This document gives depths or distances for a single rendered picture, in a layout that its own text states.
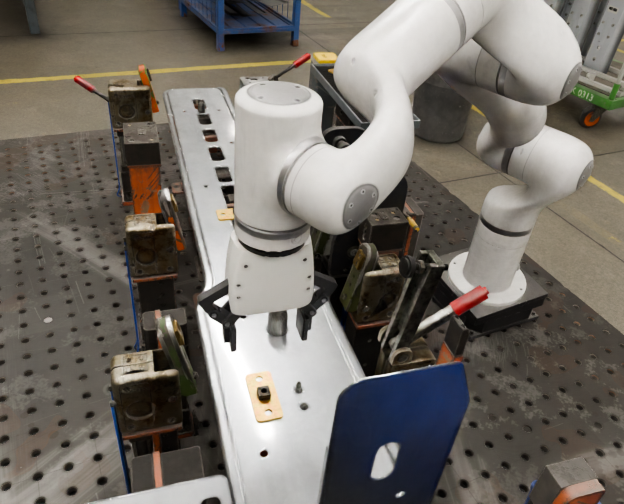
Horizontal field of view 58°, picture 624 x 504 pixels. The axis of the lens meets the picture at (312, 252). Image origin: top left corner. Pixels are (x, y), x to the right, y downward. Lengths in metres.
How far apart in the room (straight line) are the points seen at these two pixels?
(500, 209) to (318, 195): 0.82
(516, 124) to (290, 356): 0.54
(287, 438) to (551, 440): 0.66
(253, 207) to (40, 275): 1.05
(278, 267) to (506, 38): 0.42
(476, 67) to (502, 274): 0.63
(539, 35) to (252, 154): 0.44
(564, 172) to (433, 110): 2.81
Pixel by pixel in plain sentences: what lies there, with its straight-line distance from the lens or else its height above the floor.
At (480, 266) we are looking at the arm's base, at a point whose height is 0.86.
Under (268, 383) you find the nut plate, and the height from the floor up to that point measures 1.00.
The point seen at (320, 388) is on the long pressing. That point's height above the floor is 1.00.
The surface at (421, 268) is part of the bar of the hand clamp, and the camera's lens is 0.73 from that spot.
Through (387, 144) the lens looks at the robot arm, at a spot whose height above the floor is 1.42.
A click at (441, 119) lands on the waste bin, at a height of 0.18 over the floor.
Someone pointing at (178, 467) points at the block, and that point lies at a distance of 0.78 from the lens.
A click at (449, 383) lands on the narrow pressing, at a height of 1.32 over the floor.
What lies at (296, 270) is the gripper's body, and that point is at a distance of 0.64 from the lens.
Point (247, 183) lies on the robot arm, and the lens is 0.56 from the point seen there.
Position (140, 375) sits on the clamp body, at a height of 1.04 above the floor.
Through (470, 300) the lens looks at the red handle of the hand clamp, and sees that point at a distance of 0.82.
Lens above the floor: 1.64
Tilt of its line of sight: 36 degrees down
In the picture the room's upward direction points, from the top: 6 degrees clockwise
